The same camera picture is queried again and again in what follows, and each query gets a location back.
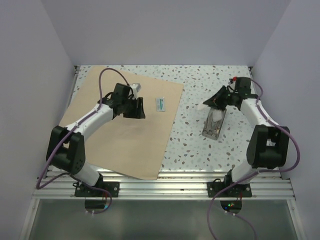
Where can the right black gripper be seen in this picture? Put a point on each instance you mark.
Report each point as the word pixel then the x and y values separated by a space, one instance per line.
pixel 215 101

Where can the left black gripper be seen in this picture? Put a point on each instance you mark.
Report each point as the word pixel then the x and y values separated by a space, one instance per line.
pixel 138 112

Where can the metal instrument tray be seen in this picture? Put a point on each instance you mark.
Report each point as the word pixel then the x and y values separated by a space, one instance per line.
pixel 209 118

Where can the steel scissors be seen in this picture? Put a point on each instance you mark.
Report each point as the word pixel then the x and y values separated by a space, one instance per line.
pixel 211 129

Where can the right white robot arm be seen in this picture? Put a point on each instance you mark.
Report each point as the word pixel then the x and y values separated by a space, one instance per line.
pixel 268 146

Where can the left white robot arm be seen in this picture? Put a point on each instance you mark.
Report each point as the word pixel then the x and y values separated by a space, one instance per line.
pixel 66 149

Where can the green white packet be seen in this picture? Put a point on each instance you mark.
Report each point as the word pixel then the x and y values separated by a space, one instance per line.
pixel 160 104

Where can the beige cloth mat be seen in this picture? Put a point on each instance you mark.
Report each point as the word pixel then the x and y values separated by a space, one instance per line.
pixel 132 147

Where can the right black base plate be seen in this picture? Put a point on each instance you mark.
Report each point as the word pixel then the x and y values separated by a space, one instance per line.
pixel 237 191

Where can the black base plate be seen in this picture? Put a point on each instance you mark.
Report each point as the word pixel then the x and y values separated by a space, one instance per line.
pixel 98 190
pixel 237 191

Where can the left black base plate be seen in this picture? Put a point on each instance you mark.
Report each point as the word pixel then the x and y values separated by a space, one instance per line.
pixel 98 190

